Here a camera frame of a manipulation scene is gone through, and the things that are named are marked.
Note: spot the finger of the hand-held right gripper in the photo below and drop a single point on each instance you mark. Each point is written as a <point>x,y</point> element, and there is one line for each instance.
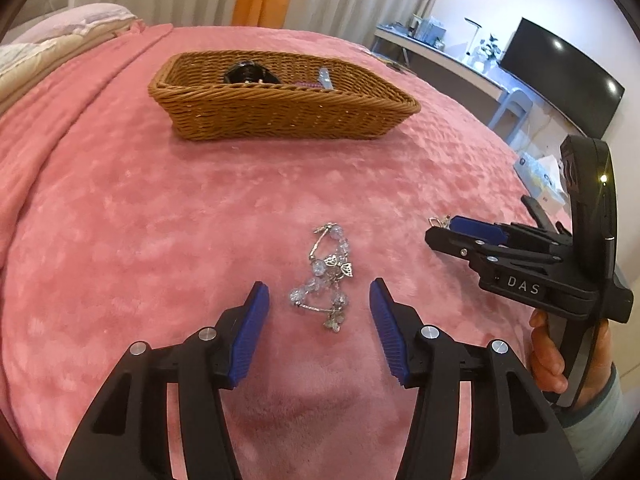
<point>450,242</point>
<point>475,227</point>

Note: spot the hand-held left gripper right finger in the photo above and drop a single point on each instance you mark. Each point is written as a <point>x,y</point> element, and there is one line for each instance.
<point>387,330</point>

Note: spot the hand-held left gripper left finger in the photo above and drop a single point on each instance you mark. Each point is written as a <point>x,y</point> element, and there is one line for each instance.
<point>250,330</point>

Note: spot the silver earring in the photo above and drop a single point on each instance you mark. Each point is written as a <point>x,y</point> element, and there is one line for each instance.
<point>439,221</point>

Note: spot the brown wicker basket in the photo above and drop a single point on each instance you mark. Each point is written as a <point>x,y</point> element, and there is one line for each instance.
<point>280,110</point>

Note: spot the person's right forearm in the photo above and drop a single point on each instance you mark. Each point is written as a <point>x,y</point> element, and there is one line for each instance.
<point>600,425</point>

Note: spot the person's right hand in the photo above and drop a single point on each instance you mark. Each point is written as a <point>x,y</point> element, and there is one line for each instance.
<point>545,355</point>

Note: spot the tissue box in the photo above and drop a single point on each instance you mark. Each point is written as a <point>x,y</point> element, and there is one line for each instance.
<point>537,175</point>

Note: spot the light blue chair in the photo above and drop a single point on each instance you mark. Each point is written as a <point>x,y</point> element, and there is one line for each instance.
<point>515,105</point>

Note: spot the pink fleece blanket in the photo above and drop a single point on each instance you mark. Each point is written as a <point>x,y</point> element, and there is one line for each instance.
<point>150,210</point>

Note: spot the white desk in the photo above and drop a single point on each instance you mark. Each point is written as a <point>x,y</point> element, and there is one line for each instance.
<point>450,65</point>

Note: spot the black curved monitor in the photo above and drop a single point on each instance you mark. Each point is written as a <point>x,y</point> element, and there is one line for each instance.
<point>565,75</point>

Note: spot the small potted plant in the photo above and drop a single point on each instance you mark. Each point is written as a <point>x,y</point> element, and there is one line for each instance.
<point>492,45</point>

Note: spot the white desk lamp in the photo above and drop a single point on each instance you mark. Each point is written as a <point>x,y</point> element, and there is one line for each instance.
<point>472,30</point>

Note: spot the desk organizer boxes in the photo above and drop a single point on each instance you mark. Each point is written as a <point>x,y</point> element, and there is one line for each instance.
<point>427,27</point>

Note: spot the black watch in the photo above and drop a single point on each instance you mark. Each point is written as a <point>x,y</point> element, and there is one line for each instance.
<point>247,72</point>

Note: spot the cream folded quilt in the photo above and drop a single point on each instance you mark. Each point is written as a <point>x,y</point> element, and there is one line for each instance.
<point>30,75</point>

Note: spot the lilac pillow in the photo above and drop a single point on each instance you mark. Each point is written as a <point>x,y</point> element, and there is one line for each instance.
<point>90,12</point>

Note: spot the white floral pillow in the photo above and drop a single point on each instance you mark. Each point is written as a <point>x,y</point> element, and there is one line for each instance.
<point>20,52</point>

